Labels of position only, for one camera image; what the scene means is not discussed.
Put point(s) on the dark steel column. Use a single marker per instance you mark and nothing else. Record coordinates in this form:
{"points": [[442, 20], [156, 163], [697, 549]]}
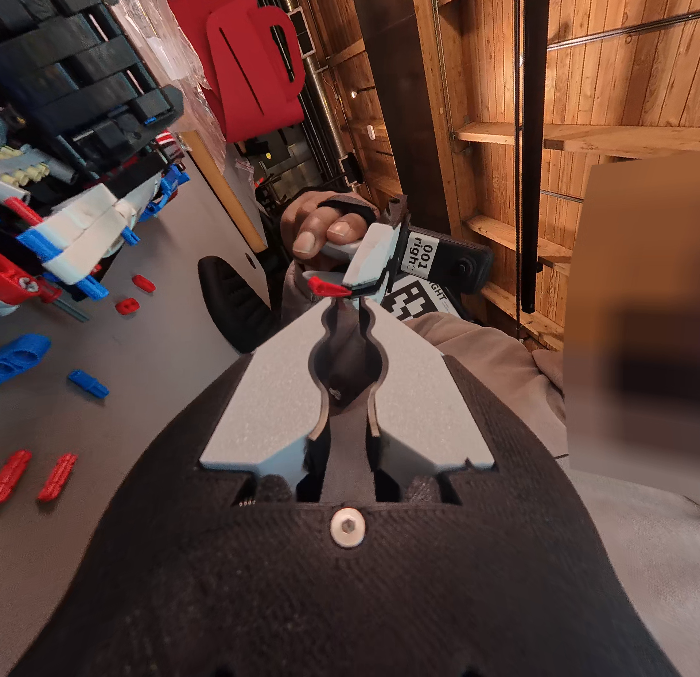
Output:
{"points": [[399, 86]]}

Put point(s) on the grey desk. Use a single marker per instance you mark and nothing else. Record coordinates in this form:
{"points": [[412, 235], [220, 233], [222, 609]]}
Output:
{"points": [[164, 370]]}

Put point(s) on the blue brick beam with holes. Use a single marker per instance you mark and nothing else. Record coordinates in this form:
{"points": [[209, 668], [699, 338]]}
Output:
{"points": [[22, 357]]}

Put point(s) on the red felt bag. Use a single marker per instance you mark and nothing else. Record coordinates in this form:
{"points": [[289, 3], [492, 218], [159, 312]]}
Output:
{"points": [[246, 80]]}

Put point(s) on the red brick beam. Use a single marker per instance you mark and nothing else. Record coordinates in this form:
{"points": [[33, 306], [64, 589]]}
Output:
{"points": [[57, 477], [13, 475]]}

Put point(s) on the metal duct pipes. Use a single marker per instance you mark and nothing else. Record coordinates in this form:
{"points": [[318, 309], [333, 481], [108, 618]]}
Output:
{"points": [[311, 86]]}

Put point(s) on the black vertical pole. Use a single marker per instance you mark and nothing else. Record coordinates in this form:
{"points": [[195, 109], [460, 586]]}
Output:
{"points": [[533, 141]]}

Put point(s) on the red angled brick piece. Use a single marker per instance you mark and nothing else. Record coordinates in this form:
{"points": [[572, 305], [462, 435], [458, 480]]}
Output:
{"points": [[325, 286]]}

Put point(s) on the small blue brick piece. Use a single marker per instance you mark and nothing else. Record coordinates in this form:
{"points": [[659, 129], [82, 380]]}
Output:
{"points": [[87, 384]]}

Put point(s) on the small red brick piece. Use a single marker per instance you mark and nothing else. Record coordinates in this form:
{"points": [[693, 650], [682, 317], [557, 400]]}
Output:
{"points": [[143, 283], [127, 305]]}

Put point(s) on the person's grey clothing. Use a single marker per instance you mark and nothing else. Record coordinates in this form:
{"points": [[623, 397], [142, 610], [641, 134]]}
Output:
{"points": [[645, 551]]}

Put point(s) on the person's right hand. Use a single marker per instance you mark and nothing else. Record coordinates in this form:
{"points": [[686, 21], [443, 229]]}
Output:
{"points": [[306, 223]]}

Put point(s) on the clear plastic bags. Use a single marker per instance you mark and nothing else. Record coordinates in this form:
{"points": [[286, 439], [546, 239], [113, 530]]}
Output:
{"points": [[164, 42]]}

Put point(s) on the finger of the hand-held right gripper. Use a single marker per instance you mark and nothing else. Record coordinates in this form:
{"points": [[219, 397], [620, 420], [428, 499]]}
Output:
{"points": [[369, 255], [395, 261]]}

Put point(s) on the wooden wall shelf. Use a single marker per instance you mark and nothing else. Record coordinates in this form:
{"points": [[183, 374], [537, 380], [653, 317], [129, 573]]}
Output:
{"points": [[508, 239], [601, 138]]}

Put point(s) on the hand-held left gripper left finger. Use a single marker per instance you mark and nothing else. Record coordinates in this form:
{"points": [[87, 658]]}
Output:
{"points": [[257, 409]]}

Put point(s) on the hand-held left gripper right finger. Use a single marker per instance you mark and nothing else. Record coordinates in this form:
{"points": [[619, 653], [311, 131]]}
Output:
{"points": [[432, 409]]}

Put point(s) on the black chair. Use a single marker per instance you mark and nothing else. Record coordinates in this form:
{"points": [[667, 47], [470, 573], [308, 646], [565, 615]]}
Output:
{"points": [[235, 305]]}

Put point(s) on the brick-built toy race car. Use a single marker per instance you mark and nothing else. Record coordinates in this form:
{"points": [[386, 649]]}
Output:
{"points": [[76, 141]]}

